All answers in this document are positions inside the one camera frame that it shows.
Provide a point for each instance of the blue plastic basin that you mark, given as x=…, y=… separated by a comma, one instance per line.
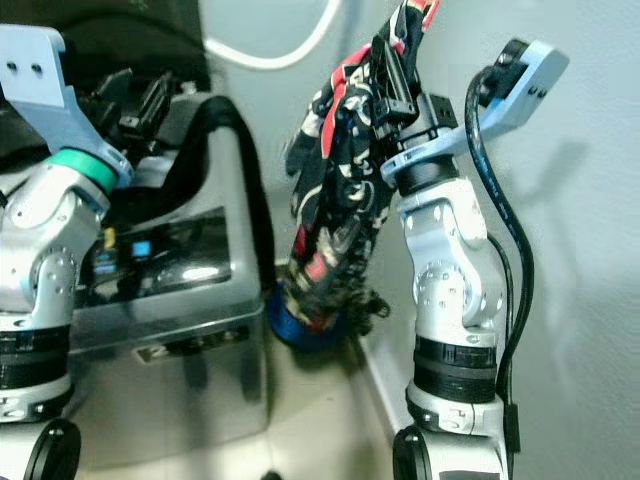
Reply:
x=285, y=332

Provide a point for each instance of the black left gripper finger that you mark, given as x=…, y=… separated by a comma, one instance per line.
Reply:
x=155, y=100

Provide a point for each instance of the grey top-load washing machine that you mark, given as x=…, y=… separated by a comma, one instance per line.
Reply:
x=210, y=340

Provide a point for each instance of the small yellow tag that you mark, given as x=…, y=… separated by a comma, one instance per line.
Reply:
x=108, y=238

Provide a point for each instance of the black washer control panel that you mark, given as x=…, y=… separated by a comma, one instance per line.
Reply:
x=200, y=255

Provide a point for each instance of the dark tinted washer lid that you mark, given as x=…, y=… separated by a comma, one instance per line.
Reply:
x=140, y=30

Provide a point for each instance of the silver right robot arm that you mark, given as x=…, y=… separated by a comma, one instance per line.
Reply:
x=450, y=270

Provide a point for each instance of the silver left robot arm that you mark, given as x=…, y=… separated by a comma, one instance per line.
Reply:
x=40, y=260

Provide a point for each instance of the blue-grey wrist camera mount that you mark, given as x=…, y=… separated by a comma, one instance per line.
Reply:
x=535, y=85
x=35, y=80

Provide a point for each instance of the black red cream patterned garment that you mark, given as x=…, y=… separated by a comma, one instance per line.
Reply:
x=335, y=180

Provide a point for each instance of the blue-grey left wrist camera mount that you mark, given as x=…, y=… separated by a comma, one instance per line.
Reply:
x=35, y=80

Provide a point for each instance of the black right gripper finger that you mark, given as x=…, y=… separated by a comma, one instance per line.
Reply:
x=396, y=72

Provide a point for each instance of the black cloth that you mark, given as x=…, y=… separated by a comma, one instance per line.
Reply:
x=240, y=130

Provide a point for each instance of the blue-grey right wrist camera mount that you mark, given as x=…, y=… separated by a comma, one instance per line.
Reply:
x=535, y=85

